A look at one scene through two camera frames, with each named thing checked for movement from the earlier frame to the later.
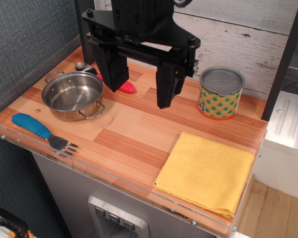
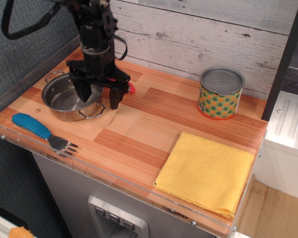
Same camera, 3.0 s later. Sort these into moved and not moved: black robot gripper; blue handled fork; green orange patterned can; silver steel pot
Moved: black robot gripper
Not moved: silver steel pot; blue handled fork; green orange patterned can
